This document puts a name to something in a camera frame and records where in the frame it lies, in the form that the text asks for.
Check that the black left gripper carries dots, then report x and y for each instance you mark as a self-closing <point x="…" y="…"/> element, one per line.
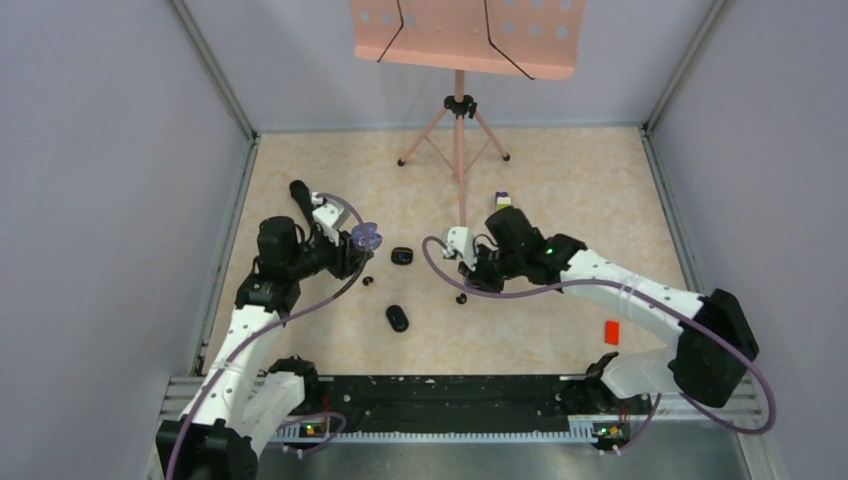
<point x="346" y="256"/>

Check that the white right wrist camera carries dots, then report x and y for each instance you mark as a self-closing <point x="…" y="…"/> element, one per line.
<point x="458" y="243"/>

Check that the black earbud charging case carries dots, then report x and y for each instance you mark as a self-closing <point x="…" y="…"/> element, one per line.
<point x="402" y="256"/>

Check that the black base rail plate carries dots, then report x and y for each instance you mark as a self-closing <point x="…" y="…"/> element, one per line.
<point x="458" y="404"/>

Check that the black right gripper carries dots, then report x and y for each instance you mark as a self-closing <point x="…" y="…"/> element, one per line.
<point x="477" y="277"/>

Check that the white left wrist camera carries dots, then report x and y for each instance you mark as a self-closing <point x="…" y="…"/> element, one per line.
<point x="329" y="215"/>

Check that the grey blue oval case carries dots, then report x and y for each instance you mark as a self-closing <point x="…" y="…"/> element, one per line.
<point x="366" y="237"/>

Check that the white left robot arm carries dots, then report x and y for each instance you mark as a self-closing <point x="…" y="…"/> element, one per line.
<point x="223" y="431"/>

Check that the pink music stand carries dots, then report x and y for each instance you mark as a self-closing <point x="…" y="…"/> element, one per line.
<point x="536" y="40"/>

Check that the purple white green toy block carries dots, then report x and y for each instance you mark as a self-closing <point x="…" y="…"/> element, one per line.
<point x="502" y="200"/>

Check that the red rectangular block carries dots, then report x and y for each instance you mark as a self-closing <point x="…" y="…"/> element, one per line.
<point x="612" y="332"/>

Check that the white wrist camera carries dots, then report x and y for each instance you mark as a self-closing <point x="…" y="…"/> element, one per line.
<point x="329" y="215"/>
<point x="458" y="243"/>

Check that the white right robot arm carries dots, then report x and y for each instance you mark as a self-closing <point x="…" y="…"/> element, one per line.
<point x="707" y="338"/>

